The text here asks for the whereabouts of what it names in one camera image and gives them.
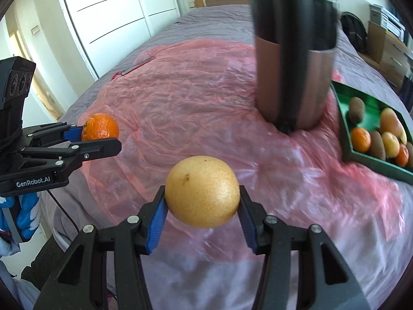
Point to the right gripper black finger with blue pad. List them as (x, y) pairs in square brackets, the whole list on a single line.
[(50, 134), (79, 281), (325, 280)]

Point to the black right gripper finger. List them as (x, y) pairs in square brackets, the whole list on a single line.
[(72, 151)]

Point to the yellow round citrus fruit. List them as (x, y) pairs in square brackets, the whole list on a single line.
[(202, 191)]

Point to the brown kiwi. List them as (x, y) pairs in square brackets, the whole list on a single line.
[(377, 149), (356, 110)]

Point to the blue white gloved hand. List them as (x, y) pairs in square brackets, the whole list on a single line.
[(27, 221)]

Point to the phone in red case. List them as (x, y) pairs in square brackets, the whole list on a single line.
[(131, 69)]

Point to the pink plastic sheet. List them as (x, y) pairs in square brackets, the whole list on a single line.
[(198, 98)]

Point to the white wardrobe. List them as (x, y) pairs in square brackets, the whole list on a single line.
[(109, 30)]

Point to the mandarin with stem right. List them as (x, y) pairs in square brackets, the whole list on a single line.
[(402, 158)]

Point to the mandarin top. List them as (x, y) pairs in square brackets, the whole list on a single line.
[(360, 139)]

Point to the yellow spotted apple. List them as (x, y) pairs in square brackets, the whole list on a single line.
[(391, 144)]

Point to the green tray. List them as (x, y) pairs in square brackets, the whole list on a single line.
[(374, 107)]

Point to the wooden drawer chest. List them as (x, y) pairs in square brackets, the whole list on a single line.
[(388, 54)]

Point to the metal cylindrical bin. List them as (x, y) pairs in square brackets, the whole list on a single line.
[(295, 42)]

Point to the black backpack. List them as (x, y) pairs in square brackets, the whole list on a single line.
[(355, 31)]

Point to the white printer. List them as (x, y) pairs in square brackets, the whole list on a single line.
[(387, 20)]

